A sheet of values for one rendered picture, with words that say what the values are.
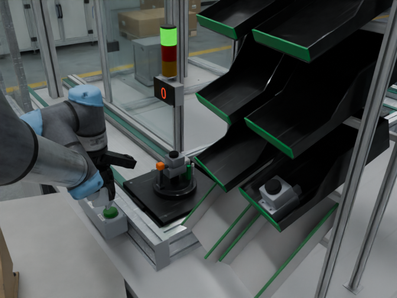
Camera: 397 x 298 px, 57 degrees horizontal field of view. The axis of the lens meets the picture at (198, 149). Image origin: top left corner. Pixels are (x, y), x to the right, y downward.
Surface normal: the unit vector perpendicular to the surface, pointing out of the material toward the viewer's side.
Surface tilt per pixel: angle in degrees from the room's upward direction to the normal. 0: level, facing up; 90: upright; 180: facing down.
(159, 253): 90
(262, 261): 45
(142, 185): 0
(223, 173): 25
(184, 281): 0
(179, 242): 90
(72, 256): 0
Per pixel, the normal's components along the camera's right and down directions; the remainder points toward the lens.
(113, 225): 0.61, 0.41
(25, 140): 0.99, -0.12
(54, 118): 0.54, -0.43
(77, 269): 0.02, -0.86
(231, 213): -0.62, -0.45
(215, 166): -0.36, -0.69
